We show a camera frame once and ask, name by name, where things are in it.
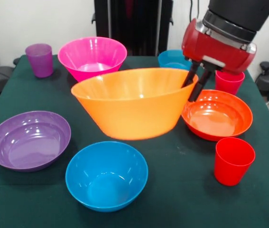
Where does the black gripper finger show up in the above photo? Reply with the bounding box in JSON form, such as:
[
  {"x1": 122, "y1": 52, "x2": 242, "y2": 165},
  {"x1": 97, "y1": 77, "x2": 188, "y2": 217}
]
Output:
[
  {"x1": 187, "y1": 67, "x2": 214, "y2": 103},
  {"x1": 182, "y1": 60, "x2": 199, "y2": 88}
]

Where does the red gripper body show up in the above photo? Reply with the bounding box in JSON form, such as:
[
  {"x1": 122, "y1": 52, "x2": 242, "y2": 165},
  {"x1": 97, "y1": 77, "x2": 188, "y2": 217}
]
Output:
[{"x1": 181, "y1": 18, "x2": 257, "y2": 75}]

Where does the orange bowl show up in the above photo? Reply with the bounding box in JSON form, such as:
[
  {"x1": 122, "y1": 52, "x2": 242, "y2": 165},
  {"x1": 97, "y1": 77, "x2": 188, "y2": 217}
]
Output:
[{"x1": 71, "y1": 67, "x2": 199, "y2": 141}]

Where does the large blue bowl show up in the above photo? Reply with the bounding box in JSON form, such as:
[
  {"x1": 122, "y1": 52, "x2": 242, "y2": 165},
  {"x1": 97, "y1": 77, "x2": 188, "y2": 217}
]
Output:
[{"x1": 65, "y1": 141, "x2": 149, "y2": 213}]

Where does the small blue bowl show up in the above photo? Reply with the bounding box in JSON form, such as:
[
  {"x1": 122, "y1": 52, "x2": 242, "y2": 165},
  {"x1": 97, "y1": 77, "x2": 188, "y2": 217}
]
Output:
[{"x1": 158, "y1": 49, "x2": 193, "y2": 70}]

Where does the crimson cup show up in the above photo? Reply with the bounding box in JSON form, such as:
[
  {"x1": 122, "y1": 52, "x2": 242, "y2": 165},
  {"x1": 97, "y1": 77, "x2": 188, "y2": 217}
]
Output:
[{"x1": 214, "y1": 70, "x2": 246, "y2": 96}]

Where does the red-orange bowl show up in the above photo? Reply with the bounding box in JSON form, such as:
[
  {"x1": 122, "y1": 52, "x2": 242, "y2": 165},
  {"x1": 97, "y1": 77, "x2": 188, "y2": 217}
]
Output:
[{"x1": 181, "y1": 89, "x2": 254, "y2": 142}]

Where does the red cup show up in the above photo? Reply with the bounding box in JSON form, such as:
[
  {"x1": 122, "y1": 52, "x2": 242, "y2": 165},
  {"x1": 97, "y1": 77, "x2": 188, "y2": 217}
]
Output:
[{"x1": 213, "y1": 137, "x2": 256, "y2": 187}]

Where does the pink bowl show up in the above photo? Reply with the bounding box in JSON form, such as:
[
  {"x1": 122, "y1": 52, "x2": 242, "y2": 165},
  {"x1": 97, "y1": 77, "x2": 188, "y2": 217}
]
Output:
[{"x1": 57, "y1": 36, "x2": 128, "y2": 83}]

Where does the dark green tablecloth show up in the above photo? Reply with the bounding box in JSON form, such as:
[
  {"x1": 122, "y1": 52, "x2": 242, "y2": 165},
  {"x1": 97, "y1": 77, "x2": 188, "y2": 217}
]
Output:
[{"x1": 0, "y1": 55, "x2": 269, "y2": 228}]

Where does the purple cup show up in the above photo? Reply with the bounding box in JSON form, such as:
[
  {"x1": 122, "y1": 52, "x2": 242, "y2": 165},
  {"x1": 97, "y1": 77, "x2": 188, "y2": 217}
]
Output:
[{"x1": 25, "y1": 43, "x2": 54, "y2": 78}]

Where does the purple bowl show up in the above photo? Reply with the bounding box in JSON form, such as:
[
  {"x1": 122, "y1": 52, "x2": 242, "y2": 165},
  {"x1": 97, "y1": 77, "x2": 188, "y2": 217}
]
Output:
[{"x1": 0, "y1": 110, "x2": 72, "y2": 172}]

